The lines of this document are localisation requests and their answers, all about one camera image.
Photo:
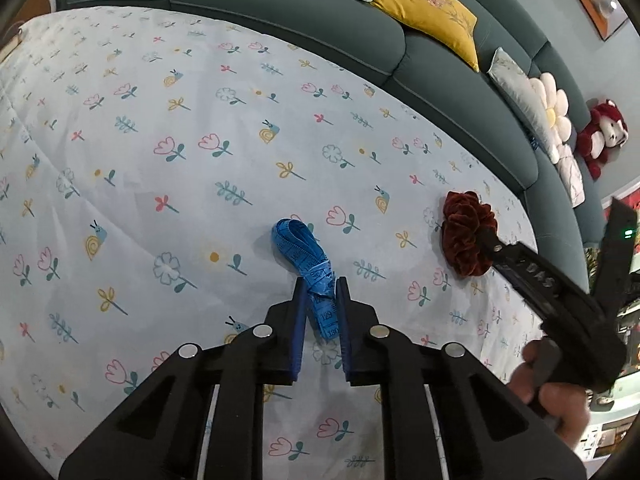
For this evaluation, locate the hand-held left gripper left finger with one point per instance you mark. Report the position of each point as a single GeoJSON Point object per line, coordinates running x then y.
{"type": "Point", "coordinates": [299, 332]}

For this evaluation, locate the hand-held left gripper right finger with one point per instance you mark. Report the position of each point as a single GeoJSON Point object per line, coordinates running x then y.
{"type": "Point", "coordinates": [344, 332]}

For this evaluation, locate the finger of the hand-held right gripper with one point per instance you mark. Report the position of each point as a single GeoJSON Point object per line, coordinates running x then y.
{"type": "Point", "coordinates": [495, 247]}

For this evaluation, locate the dark red velvet scrunchie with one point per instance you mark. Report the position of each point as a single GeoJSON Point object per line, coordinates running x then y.
{"type": "Point", "coordinates": [462, 235]}

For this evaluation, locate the blue measuring tape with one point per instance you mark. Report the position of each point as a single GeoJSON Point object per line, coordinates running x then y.
{"type": "Point", "coordinates": [305, 255]}

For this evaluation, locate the person's right hand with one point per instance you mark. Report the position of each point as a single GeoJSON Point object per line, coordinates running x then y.
{"type": "Point", "coordinates": [565, 407]}

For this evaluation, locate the white quilted cushion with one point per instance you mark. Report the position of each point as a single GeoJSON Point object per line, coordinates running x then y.
{"type": "Point", "coordinates": [570, 175]}

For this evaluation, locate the white flower shaped cushion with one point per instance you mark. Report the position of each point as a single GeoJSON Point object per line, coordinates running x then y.
{"type": "Point", "coordinates": [552, 107]}

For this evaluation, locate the red plush monkey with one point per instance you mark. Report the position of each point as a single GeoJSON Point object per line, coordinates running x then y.
{"type": "Point", "coordinates": [602, 135]}

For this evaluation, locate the floral printed bedsheet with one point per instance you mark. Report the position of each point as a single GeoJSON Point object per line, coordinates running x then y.
{"type": "Point", "coordinates": [175, 160]}

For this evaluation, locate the yellow embroidered cushion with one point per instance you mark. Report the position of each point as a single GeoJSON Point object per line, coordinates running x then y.
{"type": "Point", "coordinates": [430, 12]}

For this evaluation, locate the dark green sofa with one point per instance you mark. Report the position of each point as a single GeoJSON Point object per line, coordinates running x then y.
{"type": "Point", "coordinates": [310, 20]}

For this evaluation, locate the orange framed wall picture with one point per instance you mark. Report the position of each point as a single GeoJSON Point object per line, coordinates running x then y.
{"type": "Point", "coordinates": [597, 0]}

